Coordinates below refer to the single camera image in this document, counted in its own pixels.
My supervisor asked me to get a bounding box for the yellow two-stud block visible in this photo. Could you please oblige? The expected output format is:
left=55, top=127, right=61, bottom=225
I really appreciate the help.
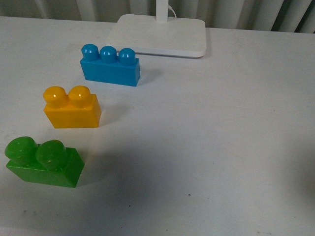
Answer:
left=43, top=86, right=101, bottom=128

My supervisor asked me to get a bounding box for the blue three-stud block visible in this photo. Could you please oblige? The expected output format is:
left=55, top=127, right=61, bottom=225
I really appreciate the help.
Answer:
left=80, top=44, right=140, bottom=87

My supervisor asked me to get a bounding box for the white lamp with flat base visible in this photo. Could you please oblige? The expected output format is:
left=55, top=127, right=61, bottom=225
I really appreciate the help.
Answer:
left=105, top=0, right=207, bottom=58

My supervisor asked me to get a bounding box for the green two-stud block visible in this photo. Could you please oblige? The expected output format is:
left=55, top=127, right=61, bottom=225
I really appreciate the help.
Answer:
left=5, top=136, right=85, bottom=188

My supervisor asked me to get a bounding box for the white lamp cable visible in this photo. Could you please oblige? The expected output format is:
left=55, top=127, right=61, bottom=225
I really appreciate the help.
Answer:
left=168, top=4, right=178, bottom=19

